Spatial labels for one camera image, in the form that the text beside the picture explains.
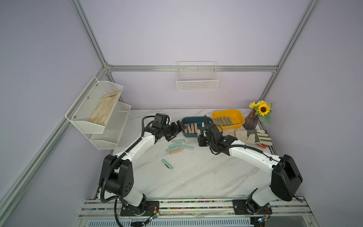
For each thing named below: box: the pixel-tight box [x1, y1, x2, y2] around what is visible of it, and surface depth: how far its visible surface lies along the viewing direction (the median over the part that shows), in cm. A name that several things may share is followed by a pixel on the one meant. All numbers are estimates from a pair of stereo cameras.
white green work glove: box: [234, 128, 273, 146], surface depth 104 cm
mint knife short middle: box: [180, 145, 195, 150], surface depth 100 cm
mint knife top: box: [171, 139, 186, 144], surface depth 103 cm
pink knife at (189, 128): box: [186, 123, 192, 134], surface depth 109 cm
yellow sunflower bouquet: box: [249, 100, 273, 127], surface depth 90 cm
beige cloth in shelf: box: [88, 91, 121, 127], surface depth 81 cm
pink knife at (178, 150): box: [169, 148, 184, 155], surface depth 97 cm
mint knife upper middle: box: [168, 142, 182, 149], surface depth 100 cm
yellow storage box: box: [211, 109, 246, 131], surface depth 116 cm
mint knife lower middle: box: [165, 146, 180, 153], surface depth 98 cm
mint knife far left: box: [161, 158, 174, 170], surface depth 91 cm
